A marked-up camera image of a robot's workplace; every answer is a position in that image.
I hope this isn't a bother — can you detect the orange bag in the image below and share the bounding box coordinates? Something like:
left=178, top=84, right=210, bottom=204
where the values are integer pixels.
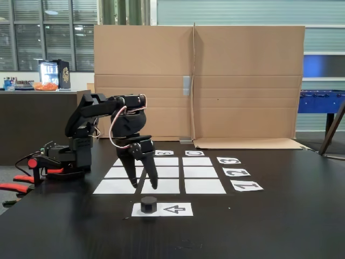
left=33, top=82, right=59, bottom=91

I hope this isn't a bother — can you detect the dark brown counter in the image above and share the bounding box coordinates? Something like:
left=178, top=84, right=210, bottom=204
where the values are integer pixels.
left=0, top=90, right=94, bottom=166

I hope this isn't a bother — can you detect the orange clamp handle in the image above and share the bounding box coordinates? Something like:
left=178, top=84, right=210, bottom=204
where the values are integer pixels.
left=0, top=182, right=30, bottom=194
left=13, top=174, right=35, bottom=185

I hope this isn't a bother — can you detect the black cable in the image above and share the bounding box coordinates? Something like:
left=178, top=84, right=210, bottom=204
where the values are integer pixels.
left=15, top=152, right=41, bottom=174

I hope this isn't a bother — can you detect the black clamp with red knob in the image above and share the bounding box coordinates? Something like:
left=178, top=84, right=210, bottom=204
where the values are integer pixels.
left=26, top=153, right=65, bottom=187

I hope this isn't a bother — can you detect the brown wooden leg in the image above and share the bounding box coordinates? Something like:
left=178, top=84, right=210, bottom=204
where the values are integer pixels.
left=318, top=102, right=345, bottom=160

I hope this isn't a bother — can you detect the number 2 paper sheet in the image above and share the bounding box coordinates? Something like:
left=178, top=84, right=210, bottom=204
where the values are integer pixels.
left=222, top=167, right=251, bottom=178

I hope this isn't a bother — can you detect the black octagonal token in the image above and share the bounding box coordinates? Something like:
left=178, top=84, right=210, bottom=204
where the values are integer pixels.
left=141, top=196, right=158, bottom=214

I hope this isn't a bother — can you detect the number 1 paper sheet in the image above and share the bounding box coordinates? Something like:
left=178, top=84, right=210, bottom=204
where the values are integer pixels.
left=230, top=181, right=264, bottom=192

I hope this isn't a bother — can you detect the brown cardboard panel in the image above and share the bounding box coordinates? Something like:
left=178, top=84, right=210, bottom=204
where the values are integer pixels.
left=93, top=24, right=195, bottom=142
left=192, top=23, right=309, bottom=150

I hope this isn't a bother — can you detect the white arrow paper sheet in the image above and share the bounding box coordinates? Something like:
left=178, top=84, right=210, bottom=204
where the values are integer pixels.
left=131, top=202, right=194, bottom=217

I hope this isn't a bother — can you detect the number 3 paper sheet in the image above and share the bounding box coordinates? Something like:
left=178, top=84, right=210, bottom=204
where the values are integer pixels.
left=216, top=156, right=242, bottom=165

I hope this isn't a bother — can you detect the blue foosball table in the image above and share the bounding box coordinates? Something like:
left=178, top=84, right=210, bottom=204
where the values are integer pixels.
left=298, top=89, right=345, bottom=138

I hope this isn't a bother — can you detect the black mini fridge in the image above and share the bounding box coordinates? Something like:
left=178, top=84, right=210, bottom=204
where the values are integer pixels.
left=38, top=59, right=71, bottom=90

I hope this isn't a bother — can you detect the white servo wire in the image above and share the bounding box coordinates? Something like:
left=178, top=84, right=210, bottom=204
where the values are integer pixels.
left=108, top=93, right=148, bottom=149

